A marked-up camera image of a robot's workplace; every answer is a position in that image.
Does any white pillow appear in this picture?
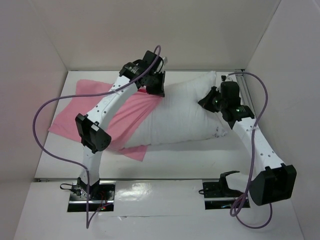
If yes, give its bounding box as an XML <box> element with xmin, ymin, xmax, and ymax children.
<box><xmin>124</xmin><ymin>70</ymin><xmax>228</xmax><ymax>148</ymax></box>

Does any pink fabric pillowcase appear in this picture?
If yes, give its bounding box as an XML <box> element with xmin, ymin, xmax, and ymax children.
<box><xmin>48</xmin><ymin>88</ymin><xmax>163</xmax><ymax>162</ymax></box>

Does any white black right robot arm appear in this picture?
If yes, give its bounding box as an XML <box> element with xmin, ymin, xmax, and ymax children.
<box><xmin>198</xmin><ymin>81</ymin><xmax>297</xmax><ymax>206</ymax></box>

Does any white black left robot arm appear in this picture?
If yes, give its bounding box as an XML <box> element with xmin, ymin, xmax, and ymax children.
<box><xmin>75</xmin><ymin>50</ymin><xmax>168</xmax><ymax>200</ymax></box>

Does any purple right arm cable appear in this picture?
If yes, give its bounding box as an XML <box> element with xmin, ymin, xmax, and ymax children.
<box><xmin>221</xmin><ymin>71</ymin><xmax>274</xmax><ymax>229</ymax></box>

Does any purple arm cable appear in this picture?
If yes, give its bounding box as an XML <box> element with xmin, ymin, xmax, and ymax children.
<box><xmin>221</xmin><ymin>71</ymin><xmax>274</xmax><ymax>229</ymax></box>
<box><xmin>32</xmin><ymin>45</ymin><xmax>162</xmax><ymax>229</ymax></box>

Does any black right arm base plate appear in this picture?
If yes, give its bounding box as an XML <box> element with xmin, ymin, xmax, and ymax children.
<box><xmin>198</xmin><ymin>180</ymin><xmax>242</xmax><ymax>210</ymax></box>

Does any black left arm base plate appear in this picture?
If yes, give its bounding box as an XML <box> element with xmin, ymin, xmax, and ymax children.
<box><xmin>60</xmin><ymin>181</ymin><xmax>116</xmax><ymax>213</ymax></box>

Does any aluminium table edge rail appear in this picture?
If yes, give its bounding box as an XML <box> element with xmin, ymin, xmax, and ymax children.
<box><xmin>34</xmin><ymin>177</ymin><xmax>220</xmax><ymax>182</ymax></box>

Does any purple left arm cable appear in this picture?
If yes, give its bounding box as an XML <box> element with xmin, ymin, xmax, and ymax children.
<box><xmin>32</xmin><ymin>45</ymin><xmax>162</xmax><ymax>229</ymax></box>

